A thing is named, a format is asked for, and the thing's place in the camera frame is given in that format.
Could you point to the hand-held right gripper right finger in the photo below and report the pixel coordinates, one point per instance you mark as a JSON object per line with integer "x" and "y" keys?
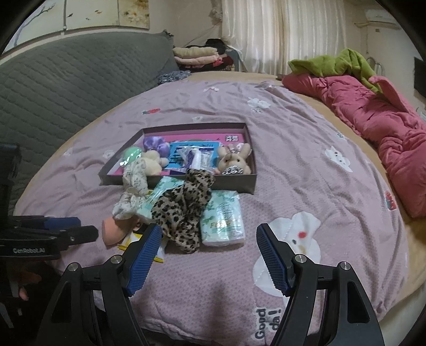
{"x": 271, "y": 259}

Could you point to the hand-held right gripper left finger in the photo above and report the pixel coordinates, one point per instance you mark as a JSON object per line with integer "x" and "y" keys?
{"x": 146, "y": 259}

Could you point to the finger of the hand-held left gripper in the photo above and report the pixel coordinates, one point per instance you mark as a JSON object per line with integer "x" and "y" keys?
{"x": 80, "y": 234}
{"x": 61, "y": 223}

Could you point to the yellow packet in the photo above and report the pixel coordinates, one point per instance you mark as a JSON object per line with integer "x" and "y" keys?
{"x": 159, "y": 254}

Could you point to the orange makeup sponge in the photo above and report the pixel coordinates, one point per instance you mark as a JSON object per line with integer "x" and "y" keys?
{"x": 114, "y": 234}

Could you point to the leopard print scrunchie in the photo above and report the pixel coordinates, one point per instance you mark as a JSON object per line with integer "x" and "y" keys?
{"x": 179, "y": 216}

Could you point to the green tissue pack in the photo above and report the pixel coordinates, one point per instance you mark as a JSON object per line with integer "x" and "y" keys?
{"x": 159, "y": 191}
{"x": 223, "y": 216}

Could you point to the floral scrunchie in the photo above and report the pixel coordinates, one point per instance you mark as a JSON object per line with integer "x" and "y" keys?
{"x": 134, "y": 176}

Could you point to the brown cardboard box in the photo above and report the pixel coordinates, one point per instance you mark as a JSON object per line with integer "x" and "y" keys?
{"x": 239, "y": 183}

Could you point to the green ball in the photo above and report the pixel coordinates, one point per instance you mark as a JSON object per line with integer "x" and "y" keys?
{"x": 131, "y": 156}

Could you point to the white plush with purple cap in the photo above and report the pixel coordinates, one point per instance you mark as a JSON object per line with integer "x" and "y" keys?
{"x": 153, "y": 163}

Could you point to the beige plush bunny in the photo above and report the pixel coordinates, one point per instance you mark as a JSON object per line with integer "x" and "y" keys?
{"x": 229, "y": 161}

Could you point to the purple and white packet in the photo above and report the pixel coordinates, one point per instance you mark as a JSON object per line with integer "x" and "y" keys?
{"x": 196, "y": 159}

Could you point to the person's left hand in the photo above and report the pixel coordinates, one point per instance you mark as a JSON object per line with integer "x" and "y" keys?
{"x": 24, "y": 294}

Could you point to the purple printed blanket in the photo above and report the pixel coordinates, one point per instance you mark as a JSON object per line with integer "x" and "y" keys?
{"x": 299, "y": 166}

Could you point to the grey quilted headboard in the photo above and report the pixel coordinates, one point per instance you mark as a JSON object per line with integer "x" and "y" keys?
{"x": 66, "y": 93}

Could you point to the pink quilt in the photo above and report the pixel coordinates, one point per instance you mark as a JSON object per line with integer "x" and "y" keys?
{"x": 382, "y": 133}

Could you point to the blue patterned cloth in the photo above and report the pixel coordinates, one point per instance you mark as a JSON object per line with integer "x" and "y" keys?
{"x": 173, "y": 77}

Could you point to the green blanket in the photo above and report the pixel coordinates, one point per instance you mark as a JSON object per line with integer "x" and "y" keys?
{"x": 332, "y": 65}

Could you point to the stack of folded clothes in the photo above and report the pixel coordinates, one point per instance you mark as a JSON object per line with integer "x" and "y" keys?
{"x": 199, "y": 55}

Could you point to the cream window curtain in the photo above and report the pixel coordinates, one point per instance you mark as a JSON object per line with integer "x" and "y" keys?
{"x": 283, "y": 33}

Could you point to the black television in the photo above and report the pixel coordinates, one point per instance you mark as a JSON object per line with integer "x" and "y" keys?
{"x": 420, "y": 75}

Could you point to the white air conditioner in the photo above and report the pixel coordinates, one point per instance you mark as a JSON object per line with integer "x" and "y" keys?
{"x": 382, "y": 15}

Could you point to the branch print wall panel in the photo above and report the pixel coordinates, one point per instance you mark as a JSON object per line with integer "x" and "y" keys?
{"x": 40, "y": 16}

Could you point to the flower print wall panel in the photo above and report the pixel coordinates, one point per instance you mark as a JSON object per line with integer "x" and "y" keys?
{"x": 106, "y": 11}

